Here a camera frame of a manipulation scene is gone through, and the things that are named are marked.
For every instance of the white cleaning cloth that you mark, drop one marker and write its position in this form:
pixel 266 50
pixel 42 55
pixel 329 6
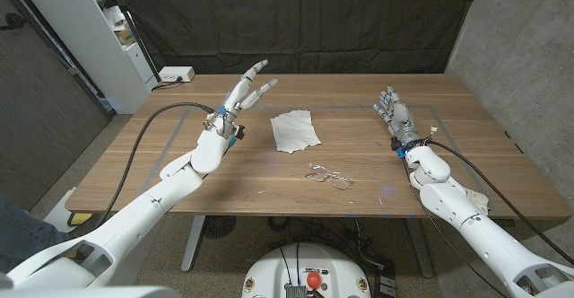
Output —
pixel 293 132

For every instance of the white robot torso base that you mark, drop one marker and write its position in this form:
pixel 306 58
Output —
pixel 269 275

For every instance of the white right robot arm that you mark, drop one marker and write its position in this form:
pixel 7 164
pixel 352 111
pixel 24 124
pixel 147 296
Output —
pixel 448 199

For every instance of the person's blue jeans leg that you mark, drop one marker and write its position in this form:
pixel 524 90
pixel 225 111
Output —
pixel 22 235

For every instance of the white shelf cabinet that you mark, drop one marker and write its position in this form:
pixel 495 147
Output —
pixel 80 33

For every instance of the grey tape outline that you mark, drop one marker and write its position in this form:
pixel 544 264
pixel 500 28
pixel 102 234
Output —
pixel 350 107

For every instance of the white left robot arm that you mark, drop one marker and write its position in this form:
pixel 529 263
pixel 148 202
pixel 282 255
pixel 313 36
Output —
pixel 134 217

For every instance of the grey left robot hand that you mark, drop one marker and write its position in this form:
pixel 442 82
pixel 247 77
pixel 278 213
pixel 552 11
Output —
pixel 233 105

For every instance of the black floor power strip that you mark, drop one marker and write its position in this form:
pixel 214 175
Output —
pixel 385 282

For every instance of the red emergency stop button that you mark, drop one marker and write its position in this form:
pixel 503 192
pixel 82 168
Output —
pixel 314 280

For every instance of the small cardboard box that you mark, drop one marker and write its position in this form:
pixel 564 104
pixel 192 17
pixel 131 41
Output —
pixel 124 35

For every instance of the white power strip box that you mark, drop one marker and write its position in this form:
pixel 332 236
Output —
pixel 177 73

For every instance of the black round floor fan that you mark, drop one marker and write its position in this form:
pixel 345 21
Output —
pixel 219 226

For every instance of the black backdrop curtain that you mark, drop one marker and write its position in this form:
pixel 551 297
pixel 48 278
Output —
pixel 291 20

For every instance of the clear frame glasses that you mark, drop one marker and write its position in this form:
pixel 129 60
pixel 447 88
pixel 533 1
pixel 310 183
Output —
pixel 319 177

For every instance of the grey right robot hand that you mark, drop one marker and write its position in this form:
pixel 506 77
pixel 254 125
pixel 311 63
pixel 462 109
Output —
pixel 401 120

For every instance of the patterned white cloth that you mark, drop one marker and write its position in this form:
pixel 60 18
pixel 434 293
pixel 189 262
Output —
pixel 477 199

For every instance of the grey table leg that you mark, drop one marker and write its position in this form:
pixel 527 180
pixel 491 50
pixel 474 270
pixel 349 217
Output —
pixel 421 248
pixel 193 244

